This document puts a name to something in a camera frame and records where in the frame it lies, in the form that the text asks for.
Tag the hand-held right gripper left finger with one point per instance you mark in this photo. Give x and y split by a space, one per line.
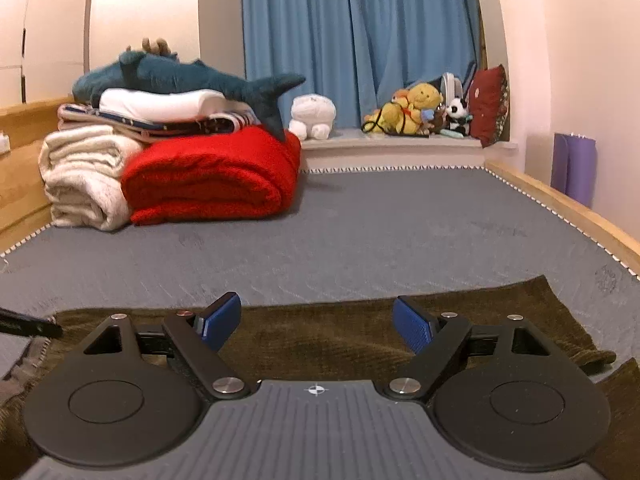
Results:
220 317

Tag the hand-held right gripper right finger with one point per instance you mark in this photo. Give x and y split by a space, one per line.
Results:
412 322

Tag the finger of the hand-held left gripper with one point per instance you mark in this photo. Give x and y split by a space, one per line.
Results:
25 324

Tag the grey quilted mattress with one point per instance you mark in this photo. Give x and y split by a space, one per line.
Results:
375 230

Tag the red folded blanket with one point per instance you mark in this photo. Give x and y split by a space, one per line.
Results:
210 180

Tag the white folded blanket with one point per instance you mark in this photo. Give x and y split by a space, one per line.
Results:
80 180

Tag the white window sill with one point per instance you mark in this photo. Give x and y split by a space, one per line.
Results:
400 152

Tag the small yellow plush toy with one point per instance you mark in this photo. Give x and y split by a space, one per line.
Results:
380 119

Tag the navy patterned folded blanket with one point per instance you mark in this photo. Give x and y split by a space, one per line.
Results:
150 122

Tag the panda plush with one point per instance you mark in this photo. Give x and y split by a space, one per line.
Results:
457 112

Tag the yellow bear plush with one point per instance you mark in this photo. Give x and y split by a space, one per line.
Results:
422 102

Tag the white pillow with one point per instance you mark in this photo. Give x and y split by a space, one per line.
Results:
160 105

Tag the purple rolled mat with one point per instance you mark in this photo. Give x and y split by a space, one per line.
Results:
574 170

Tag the white plush toy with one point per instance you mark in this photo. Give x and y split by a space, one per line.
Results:
312 112

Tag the dark red cushion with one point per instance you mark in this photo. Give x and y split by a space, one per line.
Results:
487 105

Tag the white round fan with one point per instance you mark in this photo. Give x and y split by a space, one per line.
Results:
452 87

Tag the blue shark plush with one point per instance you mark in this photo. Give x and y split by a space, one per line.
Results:
170 77

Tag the brown plush toy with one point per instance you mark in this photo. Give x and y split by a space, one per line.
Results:
155 46

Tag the blue curtain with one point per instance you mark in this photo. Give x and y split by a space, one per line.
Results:
360 35

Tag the white wardrobe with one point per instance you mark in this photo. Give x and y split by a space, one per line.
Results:
50 15

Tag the wooden bed frame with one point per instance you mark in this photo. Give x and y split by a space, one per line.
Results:
20 120

